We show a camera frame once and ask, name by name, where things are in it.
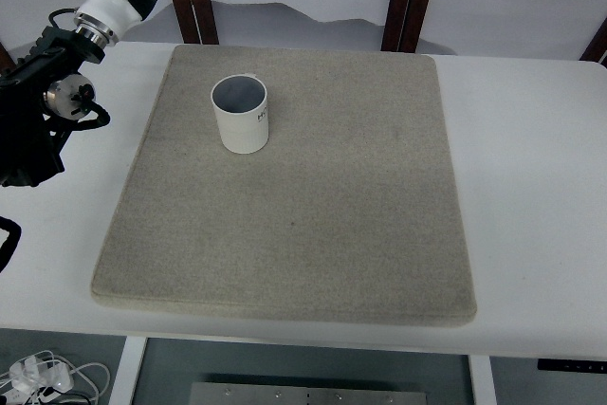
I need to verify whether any white ribbed cup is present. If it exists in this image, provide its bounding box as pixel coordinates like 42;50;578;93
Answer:
211;74;269;155

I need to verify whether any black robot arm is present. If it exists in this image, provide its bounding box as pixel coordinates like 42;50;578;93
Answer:
1;9;115;187

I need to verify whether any grey felt mat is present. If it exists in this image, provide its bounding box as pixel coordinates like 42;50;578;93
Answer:
91;45;476;326

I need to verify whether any white table leg left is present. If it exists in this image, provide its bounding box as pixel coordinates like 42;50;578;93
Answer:
108;336;148;405

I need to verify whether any white table leg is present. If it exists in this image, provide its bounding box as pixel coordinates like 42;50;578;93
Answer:
469;355;497;405
108;336;148;405

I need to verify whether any white table leg right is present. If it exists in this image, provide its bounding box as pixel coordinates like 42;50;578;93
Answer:
469;355;497;405

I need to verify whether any black desk control panel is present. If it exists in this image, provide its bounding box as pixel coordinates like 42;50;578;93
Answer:
537;359;607;375

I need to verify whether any dark wooden screen post left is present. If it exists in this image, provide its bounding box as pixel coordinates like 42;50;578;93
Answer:
172;0;219;45

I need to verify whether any dark wooden post far left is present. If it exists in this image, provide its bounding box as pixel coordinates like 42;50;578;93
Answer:
0;43;15;73

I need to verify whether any black sleeved cable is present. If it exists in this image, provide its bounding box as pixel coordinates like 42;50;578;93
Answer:
0;216;23;273

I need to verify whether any grey metal base plate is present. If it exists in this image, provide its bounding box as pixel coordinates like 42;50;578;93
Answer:
189;382;428;405

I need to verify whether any dark wooden post far right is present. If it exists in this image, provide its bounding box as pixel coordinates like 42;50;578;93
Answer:
579;19;607;66

